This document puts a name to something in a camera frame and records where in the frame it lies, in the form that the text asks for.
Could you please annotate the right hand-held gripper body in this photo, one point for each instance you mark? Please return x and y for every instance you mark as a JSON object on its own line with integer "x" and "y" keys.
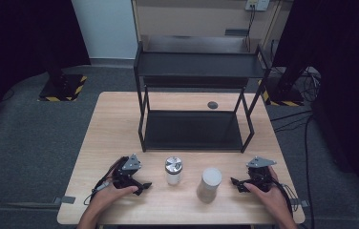
{"x": 260, "y": 176}

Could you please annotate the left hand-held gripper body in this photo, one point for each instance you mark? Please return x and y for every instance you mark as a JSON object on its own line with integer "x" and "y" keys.
{"x": 125, "y": 178}

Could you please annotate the white cylindrical canister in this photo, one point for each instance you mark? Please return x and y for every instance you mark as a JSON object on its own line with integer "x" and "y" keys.
{"x": 209, "y": 186}

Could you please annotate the glass jar with metal lid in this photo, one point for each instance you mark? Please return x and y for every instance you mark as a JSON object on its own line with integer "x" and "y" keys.
{"x": 173, "y": 173}

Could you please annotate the black metal two-tier shelf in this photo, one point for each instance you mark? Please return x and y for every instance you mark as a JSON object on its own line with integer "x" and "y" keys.
{"x": 196, "y": 65}

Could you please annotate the person's right hand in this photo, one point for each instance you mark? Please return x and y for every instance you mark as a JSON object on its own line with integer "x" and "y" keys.
{"x": 273, "y": 200}

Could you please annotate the person's left hand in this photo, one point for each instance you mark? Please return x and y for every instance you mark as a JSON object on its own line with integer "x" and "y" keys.
{"x": 107, "y": 198}

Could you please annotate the grey tape strip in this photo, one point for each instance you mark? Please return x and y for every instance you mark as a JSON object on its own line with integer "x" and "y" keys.
{"x": 64, "y": 200}
{"x": 300, "y": 202}

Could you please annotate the black round table grommet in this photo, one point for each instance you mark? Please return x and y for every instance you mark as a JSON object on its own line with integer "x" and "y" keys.
{"x": 212, "y": 105}

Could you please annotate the black stand with striped base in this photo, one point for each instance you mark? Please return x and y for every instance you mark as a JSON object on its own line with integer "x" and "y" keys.
{"x": 284, "y": 95}
{"x": 61, "y": 89}

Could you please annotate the black curtain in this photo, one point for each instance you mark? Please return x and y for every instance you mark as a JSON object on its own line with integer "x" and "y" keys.
{"x": 15, "y": 47}
{"x": 346, "y": 79}

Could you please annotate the beige wooden panel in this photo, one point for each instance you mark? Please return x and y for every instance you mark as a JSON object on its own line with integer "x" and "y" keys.
{"x": 193, "y": 19}

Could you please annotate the small grey wall plate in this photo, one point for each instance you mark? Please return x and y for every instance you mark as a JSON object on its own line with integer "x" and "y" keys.
{"x": 236, "y": 32}

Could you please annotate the white wall socket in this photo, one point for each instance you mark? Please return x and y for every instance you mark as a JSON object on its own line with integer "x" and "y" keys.
{"x": 257, "y": 4}

